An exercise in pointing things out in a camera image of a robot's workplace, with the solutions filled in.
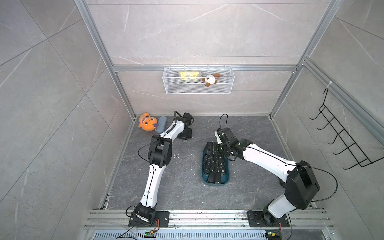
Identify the white wire basket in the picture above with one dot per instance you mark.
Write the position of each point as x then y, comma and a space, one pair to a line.
174, 86

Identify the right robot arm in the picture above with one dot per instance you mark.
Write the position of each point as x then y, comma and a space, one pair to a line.
301, 185

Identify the teal storage tray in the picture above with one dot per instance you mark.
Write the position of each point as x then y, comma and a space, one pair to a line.
215, 166

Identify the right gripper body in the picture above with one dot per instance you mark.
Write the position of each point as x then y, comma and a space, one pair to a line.
223, 149

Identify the black car key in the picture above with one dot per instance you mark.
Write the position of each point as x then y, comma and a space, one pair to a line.
211, 177
218, 178
209, 148
207, 169
223, 170
205, 158

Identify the brown white plush dog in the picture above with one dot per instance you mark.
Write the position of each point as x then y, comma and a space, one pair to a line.
211, 80

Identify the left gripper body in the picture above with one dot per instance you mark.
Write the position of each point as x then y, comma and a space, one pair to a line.
186, 135

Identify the blue glasses case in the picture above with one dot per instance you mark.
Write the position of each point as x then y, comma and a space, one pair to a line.
162, 122

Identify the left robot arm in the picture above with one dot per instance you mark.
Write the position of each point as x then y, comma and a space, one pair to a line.
159, 156

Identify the black wall hook rack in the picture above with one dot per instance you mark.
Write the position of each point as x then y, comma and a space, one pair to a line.
342, 135

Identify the orange plush toy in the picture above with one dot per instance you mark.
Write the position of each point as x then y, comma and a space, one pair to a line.
147, 123

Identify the aluminium mounting rail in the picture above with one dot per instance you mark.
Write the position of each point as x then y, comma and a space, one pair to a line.
311, 219

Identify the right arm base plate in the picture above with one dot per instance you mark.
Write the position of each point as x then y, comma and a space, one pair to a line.
259, 219

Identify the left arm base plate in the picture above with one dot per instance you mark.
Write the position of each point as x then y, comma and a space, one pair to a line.
155, 219

